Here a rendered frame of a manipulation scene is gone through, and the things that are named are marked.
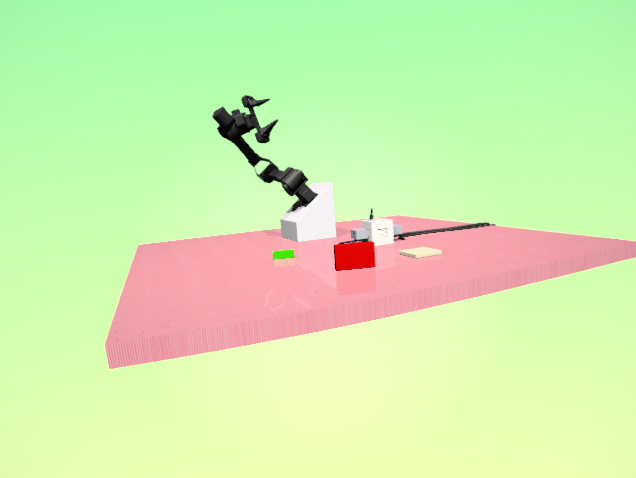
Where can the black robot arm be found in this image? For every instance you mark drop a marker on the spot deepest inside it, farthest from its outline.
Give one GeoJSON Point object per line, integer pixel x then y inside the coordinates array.
{"type": "Point", "coordinates": [292, 179]}

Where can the cream flat square slab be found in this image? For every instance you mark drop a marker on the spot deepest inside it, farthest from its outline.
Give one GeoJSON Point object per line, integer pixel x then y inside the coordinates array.
{"type": "Point", "coordinates": [420, 252]}

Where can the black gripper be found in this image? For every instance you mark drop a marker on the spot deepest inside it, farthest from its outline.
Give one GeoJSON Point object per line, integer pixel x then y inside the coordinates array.
{"type": "Point", "coordinates": [262, 135]}

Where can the small green block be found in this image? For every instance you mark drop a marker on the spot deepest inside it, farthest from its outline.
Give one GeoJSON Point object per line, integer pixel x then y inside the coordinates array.
{"type": "Point", "coordinates": [283, 254]}

